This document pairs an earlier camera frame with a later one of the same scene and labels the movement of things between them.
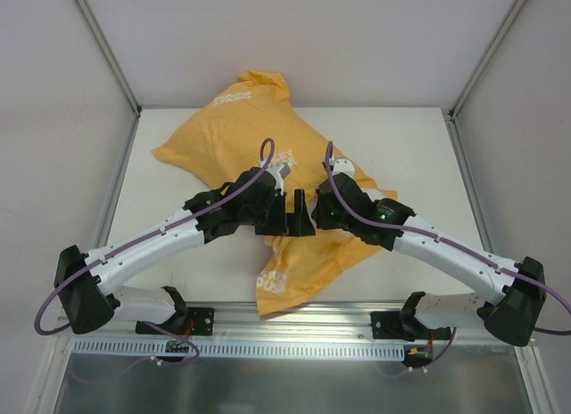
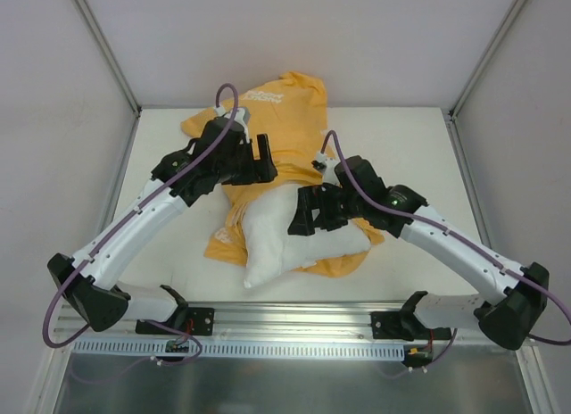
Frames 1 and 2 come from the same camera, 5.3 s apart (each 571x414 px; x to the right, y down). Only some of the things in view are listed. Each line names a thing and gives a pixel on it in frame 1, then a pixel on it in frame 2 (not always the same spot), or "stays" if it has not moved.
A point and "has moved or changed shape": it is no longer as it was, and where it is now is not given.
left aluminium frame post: [106, 50] stays
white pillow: [374, 194] has moved or changed shape
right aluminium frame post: [515, 9] stays
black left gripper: [277, 215] -> [248, 162]
